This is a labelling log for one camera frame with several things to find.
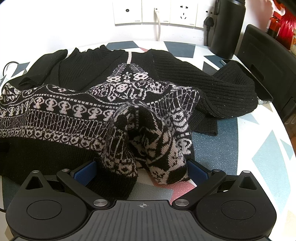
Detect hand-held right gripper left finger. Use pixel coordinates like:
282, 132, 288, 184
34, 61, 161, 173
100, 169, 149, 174
23, 161, 109, 208

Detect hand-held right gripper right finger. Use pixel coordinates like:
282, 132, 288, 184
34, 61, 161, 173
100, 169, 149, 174
172, 160, 259, 207

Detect black white patterned sweater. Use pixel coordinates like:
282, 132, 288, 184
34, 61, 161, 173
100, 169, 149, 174
0, 44, 258, 200

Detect geometric patterned table mat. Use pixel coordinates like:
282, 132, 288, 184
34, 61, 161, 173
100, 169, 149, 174
0, 40, 296, 209

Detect black smartphone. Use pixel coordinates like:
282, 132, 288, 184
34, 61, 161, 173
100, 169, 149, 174
221, 59, 274, 104

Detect black case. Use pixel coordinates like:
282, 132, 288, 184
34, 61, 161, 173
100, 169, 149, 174
237, 24, 296, 121

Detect black bottle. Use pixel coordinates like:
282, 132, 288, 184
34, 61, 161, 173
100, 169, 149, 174
209, 0, 245, 58

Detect black power plug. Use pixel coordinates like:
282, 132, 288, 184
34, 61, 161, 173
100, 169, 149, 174
203, 16, 216, 45

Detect dark red bottle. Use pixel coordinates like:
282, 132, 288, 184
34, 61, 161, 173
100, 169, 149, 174
267, 11, 281, 39

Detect red shiny container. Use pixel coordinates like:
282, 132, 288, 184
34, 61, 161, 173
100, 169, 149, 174
277, 14, 296, 50

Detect black cable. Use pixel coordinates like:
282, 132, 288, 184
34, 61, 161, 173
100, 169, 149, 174
2, 61, 20, 77

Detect white cable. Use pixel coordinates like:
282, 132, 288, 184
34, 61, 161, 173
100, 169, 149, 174
154, 7, 162, 42

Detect white power wall outlet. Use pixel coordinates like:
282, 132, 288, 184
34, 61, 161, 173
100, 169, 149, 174
170, 0, 198, 27
196, 1, 216, 29

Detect white wall socket panel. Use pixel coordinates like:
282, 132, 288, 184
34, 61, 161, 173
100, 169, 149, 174
113, 0, 143, 25

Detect white wall socket with cable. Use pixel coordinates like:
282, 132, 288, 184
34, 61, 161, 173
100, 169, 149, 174
142, 0, 171, 24

